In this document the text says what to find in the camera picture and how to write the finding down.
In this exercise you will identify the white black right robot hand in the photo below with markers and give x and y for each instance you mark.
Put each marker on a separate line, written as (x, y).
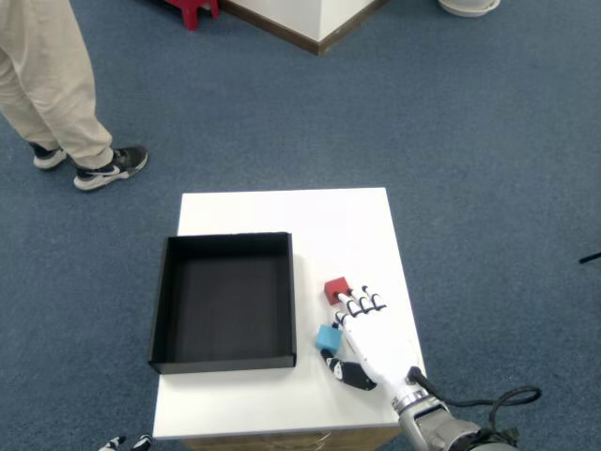
(380, 347)

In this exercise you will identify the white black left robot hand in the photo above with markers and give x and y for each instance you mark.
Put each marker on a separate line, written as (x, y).
(112, 442)

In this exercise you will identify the blue foam cube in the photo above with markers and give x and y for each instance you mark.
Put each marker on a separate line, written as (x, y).
(328, 337)

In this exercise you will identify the red foam cube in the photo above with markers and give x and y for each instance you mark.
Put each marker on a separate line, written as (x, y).
(334, 286)

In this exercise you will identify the black open cardboard box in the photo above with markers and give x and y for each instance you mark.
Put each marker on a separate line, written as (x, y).
(225, 310)

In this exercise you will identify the white topped wooden table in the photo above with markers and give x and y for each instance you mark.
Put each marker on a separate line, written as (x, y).
(282, 216)

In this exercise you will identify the black rod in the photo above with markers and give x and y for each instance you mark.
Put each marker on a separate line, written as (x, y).
(590, 258)

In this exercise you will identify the black white sneaker with swoosh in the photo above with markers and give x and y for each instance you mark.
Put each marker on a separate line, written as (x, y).
(115, 168)

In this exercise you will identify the white round base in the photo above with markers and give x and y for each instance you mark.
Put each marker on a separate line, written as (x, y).
(469, 7)

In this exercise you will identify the beige trousers of person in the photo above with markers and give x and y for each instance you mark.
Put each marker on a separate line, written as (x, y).
(37, 70)

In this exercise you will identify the red plastic stool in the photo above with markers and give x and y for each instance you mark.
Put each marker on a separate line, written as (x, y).
(197, 11)

